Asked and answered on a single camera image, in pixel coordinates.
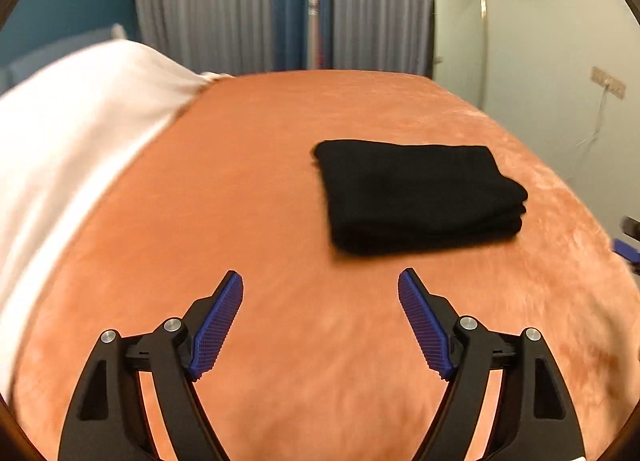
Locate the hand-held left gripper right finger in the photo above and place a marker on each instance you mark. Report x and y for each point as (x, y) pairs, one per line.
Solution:
(425, 326)

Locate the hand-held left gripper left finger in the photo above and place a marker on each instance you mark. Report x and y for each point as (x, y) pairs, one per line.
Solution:
(220, 326)

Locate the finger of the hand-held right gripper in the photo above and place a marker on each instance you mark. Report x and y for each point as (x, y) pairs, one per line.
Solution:
(624, 247)
(631, 228)

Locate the black pants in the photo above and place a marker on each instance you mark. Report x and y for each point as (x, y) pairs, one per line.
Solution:
(415, 191)

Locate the orange blanket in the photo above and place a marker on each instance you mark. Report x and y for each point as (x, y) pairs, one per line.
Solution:
(250, 191)

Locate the white duvet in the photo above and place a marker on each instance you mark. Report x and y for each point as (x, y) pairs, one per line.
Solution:
(75, 141)

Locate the white door panel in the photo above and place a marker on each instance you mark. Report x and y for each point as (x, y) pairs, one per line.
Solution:
(457, 41)

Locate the blue headboard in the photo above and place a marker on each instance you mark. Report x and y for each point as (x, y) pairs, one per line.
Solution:
(60, 48)

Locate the grey curtain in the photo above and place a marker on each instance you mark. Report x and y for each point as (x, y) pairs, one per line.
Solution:
(380, 6)
(210, 1)

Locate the wall socket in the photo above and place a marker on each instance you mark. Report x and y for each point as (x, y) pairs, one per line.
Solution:
(607, 81)

